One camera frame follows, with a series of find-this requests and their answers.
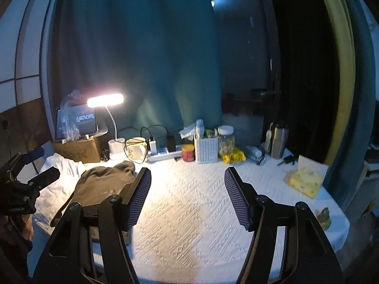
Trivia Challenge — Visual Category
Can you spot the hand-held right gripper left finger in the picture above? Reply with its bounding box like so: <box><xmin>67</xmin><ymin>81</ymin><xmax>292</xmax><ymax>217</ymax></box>
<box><xmin>32</xmin><ymin>167</ymin><xmax>152</xmax><ymax>284</ymax></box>

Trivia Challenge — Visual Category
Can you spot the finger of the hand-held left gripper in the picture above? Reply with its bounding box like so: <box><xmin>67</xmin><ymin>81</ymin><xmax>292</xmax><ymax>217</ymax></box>
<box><xmin>27</xmin><ymin>166</ymin><xmax>61</xmax><ymax>190</ymax></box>
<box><xmin>19</xmin><ymin>146</ymin><xmax>46</xmax><ymax>165</ymax></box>

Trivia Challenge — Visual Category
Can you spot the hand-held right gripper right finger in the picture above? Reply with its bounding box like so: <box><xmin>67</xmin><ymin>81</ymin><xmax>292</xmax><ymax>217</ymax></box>
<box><xmin>224</xmin><ymin>166</ymin><xmax>344</xmax><ymax>284</ymax></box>

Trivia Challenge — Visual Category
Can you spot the dark brown shirt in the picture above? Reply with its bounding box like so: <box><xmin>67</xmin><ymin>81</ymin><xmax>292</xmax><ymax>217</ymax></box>
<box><xmin>50</xmin><ymin>160</ymin><xmax>136</xmax><ymax>245</ymax></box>

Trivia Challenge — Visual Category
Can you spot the person's left forearm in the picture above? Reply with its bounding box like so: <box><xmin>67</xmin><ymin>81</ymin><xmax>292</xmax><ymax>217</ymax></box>
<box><xmin>0</xmin><ymin>234</ymin><xmax>34</xmax><ymax>277</ymax></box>

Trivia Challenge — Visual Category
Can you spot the person's left hand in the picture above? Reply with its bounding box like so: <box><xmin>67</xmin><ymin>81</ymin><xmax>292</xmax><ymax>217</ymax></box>
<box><xmin>10</xmin><ymin>213</ymin><xmax>34</xmax><ymax>242</ymax></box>

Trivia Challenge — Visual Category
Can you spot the white garment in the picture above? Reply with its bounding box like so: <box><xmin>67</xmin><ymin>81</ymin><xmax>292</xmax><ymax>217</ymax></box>
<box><xmin>32</xmin><ymin>153</ymin><xmax>87</xmax><ymax>237</ymax></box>

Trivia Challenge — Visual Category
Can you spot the yellow snack packet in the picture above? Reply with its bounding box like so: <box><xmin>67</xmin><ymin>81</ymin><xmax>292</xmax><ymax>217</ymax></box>
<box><xmin>221</xmin><ymin>149</ymin><xmax>246</xmax><ymax>165</ymax></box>

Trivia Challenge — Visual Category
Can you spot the cardboard box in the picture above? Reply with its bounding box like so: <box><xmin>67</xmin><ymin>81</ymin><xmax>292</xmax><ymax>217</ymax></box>
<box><xmin>52</xmin><ymin>136</ymin><xmax>105</xmax><ymax>164</ymax></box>

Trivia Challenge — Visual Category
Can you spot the white printed mug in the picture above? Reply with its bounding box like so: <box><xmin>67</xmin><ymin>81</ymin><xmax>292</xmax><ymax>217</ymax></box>
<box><xmin>126</xmin><ymin>137</ymin><xmax>149</xmax><ymax>163</ymax></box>

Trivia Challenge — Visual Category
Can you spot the white power strip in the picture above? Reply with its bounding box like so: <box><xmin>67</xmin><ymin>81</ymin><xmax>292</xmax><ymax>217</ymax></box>
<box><xmin>147</xmin><ymin>149</ymin><xmax>184</xmax><ymax>163</ymax></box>

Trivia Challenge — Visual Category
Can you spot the clear plastic bag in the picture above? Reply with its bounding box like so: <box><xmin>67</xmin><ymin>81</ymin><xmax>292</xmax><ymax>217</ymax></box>
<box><xmin>60</xmin><ymin>90</ymin><xmax>88</xmax><ymax>141</ymax></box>

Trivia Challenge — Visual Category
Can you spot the white textured tablecloth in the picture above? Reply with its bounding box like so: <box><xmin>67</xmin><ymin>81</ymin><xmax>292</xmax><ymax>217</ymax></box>
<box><xmin>27</xmin><ymin>151</ymin><xmax>352</xmax><ymax>281</ymax></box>

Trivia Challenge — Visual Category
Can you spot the white perforated basket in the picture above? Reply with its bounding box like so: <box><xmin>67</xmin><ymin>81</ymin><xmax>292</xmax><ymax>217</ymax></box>
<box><xmin>194</xmin><ymin>134</ymin><xmax>220</xmax><ymax>164</ymax></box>

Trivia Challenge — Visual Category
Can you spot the clear jar with white lid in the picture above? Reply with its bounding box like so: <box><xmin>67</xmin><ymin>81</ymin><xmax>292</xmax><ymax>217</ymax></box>
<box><xmin>217</xmin><ymin>126</ymin><xmax>235</xmax><ymax>156</ymax></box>

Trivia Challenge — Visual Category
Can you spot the black car key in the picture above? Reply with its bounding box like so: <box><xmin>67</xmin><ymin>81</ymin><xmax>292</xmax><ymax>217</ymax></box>
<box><xmin>277</xmin><ymin>155</ymin><xmax>298</xmax><ymax>167</ymax></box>

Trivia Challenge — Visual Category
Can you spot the red can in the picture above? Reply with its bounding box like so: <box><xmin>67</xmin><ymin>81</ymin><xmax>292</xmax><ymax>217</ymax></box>
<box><xmin>181</xmin><ymin>144</ymin><xmax>195</xmax><ymax>163</ymax></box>

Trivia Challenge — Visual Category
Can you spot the steel tumbler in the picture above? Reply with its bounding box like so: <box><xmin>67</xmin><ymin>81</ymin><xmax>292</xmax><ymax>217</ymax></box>
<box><xmin>270</xmin><ymin>123</ymin><xmax>289</xmax><ymax>160</ymax></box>

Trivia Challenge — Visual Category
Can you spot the yellow tissue pack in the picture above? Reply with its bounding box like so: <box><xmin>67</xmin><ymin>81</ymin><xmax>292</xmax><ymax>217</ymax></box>
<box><xmin>284</xmin><ymin>155</ymin><xmax>329</xmax><ymax>200</ymax></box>

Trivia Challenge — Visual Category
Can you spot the crumpled white tissue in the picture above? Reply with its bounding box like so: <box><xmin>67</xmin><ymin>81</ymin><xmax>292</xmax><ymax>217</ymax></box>
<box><xmin>179</xmin><ymin>126</ymin><xmax>198</xmax><ymax>141</ymax></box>

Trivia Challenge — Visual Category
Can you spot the white desk lamp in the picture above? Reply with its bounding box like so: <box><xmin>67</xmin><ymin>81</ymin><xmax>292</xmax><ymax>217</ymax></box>
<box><xmin>86</xmin><ymin>93</ymin><xmax>128</xmax><ymax>161</ymax></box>

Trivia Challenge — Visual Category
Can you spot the small brown figurine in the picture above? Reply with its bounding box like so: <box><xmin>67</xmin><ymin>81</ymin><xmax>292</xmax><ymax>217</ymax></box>
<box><xmin>315</xmin><ymin>207</ymin><xmax>333</xmax><ymax>231</ymax></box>

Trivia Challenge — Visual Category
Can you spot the teal curtain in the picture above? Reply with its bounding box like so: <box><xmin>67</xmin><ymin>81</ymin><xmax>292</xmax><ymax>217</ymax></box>
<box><xmin>47</xmin><ymin>0</ymin><xmax>223</xmax><ymax>132</ymax></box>

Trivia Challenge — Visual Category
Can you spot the grey door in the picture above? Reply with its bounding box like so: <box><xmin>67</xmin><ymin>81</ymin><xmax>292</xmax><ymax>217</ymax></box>
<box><xmin>207</xmin><ymin>0</ymin><xmax>282</xmax><ymax>155</ymax></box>

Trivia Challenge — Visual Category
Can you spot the grey-blue curtain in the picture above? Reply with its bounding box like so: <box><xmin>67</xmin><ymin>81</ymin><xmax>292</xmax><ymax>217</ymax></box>
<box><xmin>324</xmin><ymin>0</ymin><xmax>377</xmax><ymax>211</ymax></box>

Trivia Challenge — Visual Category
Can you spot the yellow-green curtain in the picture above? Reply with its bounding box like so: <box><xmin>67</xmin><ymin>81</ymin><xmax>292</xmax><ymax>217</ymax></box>
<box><xmin>313</xmin><ymin>0</ymin><xmax>356</xmax><ymax>167</ymax></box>

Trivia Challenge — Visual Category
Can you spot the black charger cable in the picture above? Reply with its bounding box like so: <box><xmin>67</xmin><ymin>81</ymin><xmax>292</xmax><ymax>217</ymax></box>
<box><xmin>124</xmin><ymin>146</ymin><xmax>149</xmax><ymax>165</ymax></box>
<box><xmin>140</xmin><ymin>125</ymin><xmax>170</xmax><ymax>139</ymax></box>

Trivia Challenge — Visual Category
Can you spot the thin black cable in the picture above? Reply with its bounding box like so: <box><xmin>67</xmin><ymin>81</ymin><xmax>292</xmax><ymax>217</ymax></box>
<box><xmin>255</xmin><ymin>143</ymin><xmax>267</xmax><ymax>166</ymax></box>

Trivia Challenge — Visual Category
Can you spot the white strap tag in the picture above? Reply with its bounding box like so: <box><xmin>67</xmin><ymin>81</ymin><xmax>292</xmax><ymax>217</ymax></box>
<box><xmin>264</xmin><ymin>129</ymin><xmax>274</xmax><ymax>152</ymax></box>

